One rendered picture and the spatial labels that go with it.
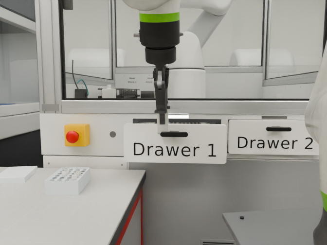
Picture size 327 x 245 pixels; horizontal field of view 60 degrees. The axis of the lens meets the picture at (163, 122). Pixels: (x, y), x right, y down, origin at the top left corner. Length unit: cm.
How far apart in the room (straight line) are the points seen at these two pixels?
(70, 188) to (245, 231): 43
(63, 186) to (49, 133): 33
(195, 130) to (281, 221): 33
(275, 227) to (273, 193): 46
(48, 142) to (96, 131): 17
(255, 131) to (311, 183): 25
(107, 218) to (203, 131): 35
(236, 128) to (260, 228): 44
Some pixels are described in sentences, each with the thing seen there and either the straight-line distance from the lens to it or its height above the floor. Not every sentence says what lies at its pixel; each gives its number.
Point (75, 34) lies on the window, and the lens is 104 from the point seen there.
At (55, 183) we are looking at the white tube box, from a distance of 77.
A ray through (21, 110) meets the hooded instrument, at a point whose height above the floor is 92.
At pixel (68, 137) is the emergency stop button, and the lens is 95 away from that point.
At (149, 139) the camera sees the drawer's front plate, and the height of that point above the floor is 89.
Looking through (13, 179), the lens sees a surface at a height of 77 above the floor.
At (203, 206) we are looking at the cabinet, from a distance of 101.
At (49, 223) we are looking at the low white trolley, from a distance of 64.
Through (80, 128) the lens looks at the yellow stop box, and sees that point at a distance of 96.
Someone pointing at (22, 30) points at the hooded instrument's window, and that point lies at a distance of 171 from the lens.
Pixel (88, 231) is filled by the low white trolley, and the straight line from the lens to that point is 58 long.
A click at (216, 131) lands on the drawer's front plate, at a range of 80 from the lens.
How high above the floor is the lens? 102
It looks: 6 degrees down
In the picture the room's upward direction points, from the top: straight up
